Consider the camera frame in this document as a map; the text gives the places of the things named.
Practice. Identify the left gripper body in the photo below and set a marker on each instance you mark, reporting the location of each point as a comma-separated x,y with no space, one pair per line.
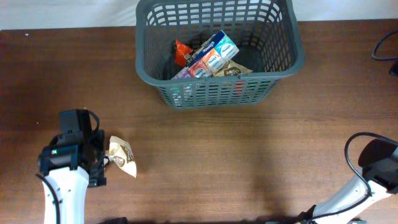
99,139

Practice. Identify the beige cookie bag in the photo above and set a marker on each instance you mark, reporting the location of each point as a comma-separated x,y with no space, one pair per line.
121,154

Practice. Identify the orange pasta packet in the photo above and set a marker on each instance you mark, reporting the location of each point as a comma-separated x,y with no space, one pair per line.
226,68

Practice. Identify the multicolour tissue pack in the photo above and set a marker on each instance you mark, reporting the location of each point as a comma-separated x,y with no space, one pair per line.
212,59

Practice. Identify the grey plastic shopping basket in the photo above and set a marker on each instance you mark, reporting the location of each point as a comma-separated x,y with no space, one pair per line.
265,31

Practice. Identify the beige snack bag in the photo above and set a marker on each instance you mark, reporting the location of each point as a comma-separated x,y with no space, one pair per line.
214,59

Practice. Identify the green lid jar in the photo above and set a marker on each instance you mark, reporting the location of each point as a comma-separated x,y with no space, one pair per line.
258,85

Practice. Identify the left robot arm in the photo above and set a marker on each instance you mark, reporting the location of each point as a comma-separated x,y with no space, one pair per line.
73,161

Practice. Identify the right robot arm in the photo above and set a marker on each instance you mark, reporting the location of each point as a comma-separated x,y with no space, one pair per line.
377,180

